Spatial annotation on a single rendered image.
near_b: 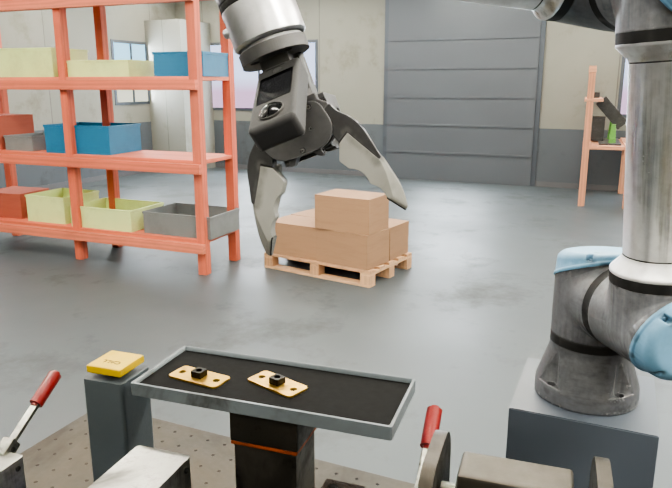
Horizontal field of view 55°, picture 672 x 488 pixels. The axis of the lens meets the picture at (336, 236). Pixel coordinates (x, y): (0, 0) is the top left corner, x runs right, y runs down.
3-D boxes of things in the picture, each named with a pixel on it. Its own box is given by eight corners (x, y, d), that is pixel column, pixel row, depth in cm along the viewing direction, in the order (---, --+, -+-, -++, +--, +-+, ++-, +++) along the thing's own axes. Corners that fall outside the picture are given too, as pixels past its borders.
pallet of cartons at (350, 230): (252, 273, 549) (250, 191, 533) (299, 248, 630) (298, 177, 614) (386, 290, 504) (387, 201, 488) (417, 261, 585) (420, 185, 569)
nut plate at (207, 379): (167, 377, 91) (166, 369, 91) (184, 366, 95) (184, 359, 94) (214, 389, 88) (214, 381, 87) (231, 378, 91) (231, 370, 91)
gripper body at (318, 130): (356, 145, 70) (318, 38, 69) (341, 148, 62) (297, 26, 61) (292, 169, 72) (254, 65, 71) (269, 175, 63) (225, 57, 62)
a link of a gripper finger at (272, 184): (284, 247, 72) (305, 167, 70) (268, 258, 66) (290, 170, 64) (258, 239, 72) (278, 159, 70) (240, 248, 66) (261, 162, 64)
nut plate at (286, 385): (246, 380, 90) (245, 372, 90) (265, 371, 93) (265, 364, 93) (290, 399, 85) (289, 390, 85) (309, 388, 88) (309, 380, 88)
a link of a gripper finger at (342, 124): (391, 143, 63) (318, 93, 64) (389, 144, 62) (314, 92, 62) (364, 183, 64) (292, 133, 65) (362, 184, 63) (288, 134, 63)
